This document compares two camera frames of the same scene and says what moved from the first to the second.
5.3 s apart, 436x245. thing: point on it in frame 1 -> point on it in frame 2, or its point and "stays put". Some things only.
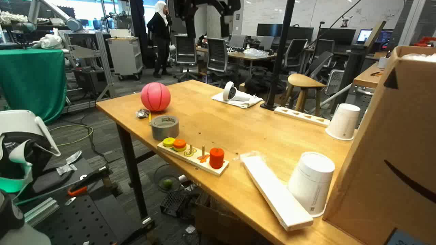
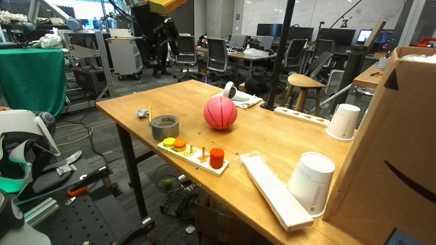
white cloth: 242,103 stays put
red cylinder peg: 215,156 stays put
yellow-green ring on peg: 169,141 stays put
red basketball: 154,96 -> 219,113
